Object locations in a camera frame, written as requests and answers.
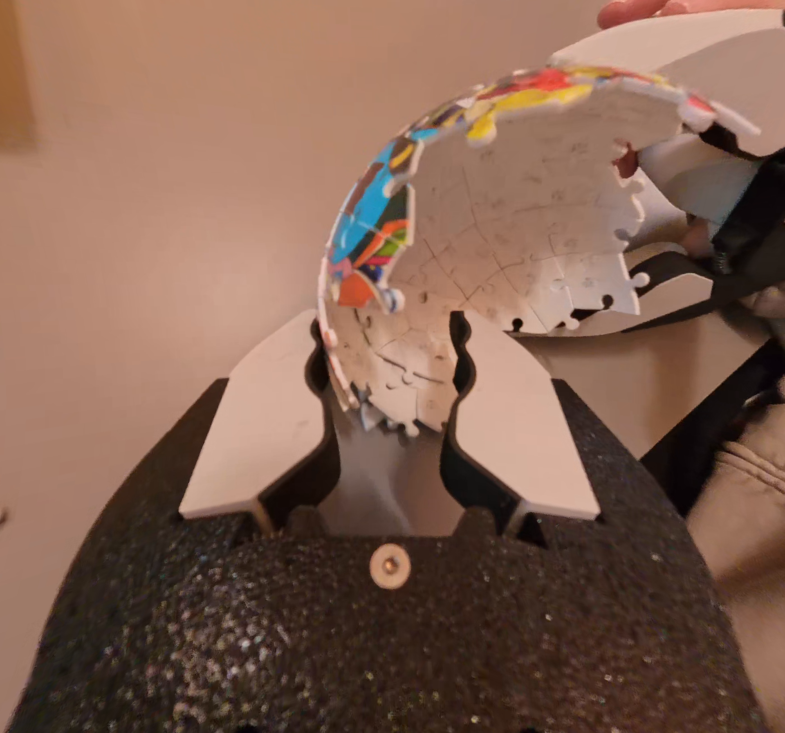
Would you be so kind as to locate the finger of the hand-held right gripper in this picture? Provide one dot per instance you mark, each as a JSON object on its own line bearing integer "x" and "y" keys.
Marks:
{"x": 736, "y": 52}
{"x": 674, "y": 294}

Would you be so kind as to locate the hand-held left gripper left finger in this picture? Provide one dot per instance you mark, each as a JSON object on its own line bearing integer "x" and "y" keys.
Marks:
{"x": 257, "y": 438}

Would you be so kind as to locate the person's beige clothing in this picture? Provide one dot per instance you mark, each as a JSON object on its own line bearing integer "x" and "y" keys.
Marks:
{"x": 736, "y": 561}

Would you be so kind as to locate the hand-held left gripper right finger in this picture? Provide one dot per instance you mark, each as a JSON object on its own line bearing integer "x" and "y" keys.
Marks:
{"x": 521, "y": 445}

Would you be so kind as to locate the colourful cartoon puzzle ball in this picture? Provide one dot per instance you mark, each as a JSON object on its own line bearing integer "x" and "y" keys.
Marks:
{"x": 521, "y": 205}

